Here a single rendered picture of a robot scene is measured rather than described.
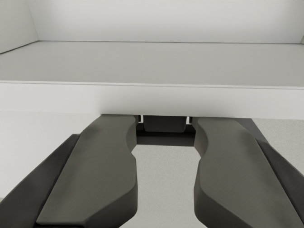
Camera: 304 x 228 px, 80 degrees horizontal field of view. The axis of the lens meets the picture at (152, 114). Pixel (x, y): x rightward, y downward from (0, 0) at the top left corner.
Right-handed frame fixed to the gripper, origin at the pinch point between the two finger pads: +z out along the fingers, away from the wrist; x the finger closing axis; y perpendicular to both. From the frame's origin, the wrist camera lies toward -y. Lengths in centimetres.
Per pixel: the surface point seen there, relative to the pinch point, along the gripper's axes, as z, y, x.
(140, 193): 91, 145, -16
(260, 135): 37, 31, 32
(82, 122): 14.4, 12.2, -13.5
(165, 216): 91, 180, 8
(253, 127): 42, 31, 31
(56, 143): 14.4, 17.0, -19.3
